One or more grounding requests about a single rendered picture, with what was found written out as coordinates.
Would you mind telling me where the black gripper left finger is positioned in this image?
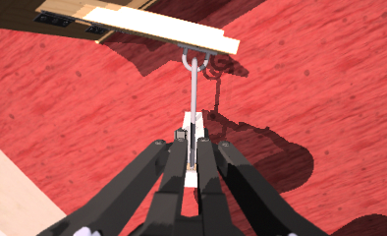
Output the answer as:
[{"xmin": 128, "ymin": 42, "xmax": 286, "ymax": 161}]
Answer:
[{"xmin": 35, "ymin": 112, "xmax": 191, "ymax": 236}]

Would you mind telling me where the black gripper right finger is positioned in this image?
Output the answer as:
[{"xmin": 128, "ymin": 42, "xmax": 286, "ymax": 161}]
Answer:
[{"xmin": 194, "ymin": 112, "xmax": 330, "ymax": 236}]

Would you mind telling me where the wooden cabinet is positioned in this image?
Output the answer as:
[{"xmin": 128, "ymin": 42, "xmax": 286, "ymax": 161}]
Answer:
[{"xmin": 0, "ymin": 0, "xmax": 240, "ymax": 72}]

